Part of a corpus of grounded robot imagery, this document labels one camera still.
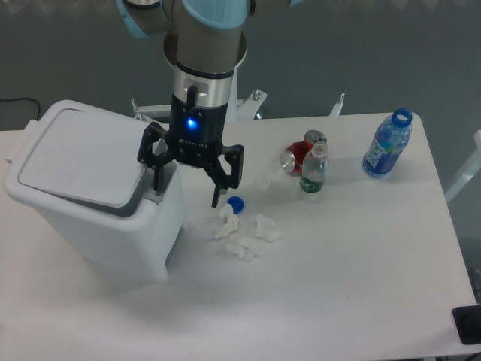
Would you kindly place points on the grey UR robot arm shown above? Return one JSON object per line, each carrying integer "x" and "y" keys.
{"x": 209, "y": 36}

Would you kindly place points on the clear green-label plastic bottle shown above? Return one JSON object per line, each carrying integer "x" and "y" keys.
{"x": 314, "y": 168}

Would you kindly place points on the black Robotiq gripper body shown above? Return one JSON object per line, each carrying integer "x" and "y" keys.
{"x": 195, "y": 134}

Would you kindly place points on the blue bottle cap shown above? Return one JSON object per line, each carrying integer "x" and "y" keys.
{"x": 237, "y": 204}

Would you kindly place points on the crumpled white tissue right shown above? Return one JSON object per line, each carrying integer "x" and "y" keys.
{"x": 266, "y": 229}

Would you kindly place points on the black device at corner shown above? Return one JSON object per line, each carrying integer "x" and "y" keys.
{"x": 467, "y": 322}

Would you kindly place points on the crumpled white tissue left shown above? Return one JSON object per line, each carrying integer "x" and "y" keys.
{"x": 229, "y": 222}

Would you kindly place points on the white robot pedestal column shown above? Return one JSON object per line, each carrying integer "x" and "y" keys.
{"x": 235, "y": 94}

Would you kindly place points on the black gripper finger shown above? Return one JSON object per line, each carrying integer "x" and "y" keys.
{"x": 146, "y": 155}
{"x": 225, "y": 168}

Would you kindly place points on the crumpled white tissue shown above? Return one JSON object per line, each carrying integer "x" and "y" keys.
{"x": 266, "y": 229}
{"x": 243, "y": 249}
{"x": 229, "y": 222}

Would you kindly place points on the blue plastic drink bottle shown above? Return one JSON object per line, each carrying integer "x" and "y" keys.
{"x": 390, "y": 139}

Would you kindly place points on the crumpled white tissue bottom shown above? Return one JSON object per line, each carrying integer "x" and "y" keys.
{"x": 243, "y": 249}

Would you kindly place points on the white frame at right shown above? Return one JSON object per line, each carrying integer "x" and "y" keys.
{"x": 466, "y": 172}

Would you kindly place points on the white plastic trash can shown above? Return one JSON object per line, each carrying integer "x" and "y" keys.
{"x": 77, "y": 167}

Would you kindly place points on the crushed red soda can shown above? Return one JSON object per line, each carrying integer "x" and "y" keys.
{"x": 292, "y": 157}

